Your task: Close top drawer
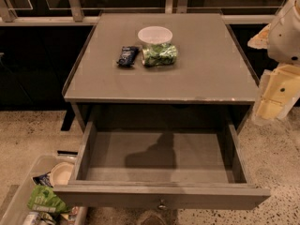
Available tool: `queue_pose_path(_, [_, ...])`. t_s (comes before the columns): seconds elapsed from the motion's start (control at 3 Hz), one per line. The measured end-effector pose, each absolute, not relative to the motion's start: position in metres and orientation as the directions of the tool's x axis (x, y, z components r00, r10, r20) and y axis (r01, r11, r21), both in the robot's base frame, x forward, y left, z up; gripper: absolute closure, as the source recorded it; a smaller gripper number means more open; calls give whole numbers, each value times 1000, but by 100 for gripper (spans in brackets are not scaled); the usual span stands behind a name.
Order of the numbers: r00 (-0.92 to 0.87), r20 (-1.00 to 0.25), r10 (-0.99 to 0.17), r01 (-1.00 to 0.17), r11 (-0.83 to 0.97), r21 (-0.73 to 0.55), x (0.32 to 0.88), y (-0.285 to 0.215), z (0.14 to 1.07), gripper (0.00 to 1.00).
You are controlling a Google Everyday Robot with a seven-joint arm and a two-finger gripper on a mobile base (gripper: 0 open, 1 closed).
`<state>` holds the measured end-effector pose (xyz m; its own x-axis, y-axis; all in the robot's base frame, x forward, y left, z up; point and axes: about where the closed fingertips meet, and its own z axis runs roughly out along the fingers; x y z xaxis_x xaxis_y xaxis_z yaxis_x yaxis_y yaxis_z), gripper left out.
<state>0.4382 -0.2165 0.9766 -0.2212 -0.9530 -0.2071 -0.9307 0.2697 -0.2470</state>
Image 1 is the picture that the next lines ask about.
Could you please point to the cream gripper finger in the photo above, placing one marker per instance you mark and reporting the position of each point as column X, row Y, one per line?
column 278, row 92
column 260, row 40

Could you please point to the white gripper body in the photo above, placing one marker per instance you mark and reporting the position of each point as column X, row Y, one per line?
column 285, row 37

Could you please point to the grey top drawer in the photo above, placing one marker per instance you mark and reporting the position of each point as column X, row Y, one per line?
column 136, row 155

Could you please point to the grey drawer cabinet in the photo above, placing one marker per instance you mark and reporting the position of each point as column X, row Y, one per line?
column 209, row 67

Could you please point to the metal drawer knob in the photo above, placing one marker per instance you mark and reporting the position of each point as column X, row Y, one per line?
column 162, row 206

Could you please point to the green soda can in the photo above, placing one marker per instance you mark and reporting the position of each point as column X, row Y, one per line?
column 159, row 55

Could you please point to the dark blue snack packet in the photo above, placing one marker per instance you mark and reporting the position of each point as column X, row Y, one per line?
column 127, row 56

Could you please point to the blue snack bag in bin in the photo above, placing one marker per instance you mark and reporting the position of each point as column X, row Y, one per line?
column 43, row 180

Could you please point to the green chip bag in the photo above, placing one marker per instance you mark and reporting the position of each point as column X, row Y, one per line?
column 43, row 199

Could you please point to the clear plastic bin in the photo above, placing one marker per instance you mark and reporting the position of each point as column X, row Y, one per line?
column 17, row 212

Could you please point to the metal railing frame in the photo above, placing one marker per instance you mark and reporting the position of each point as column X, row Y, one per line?
column 87, row 11

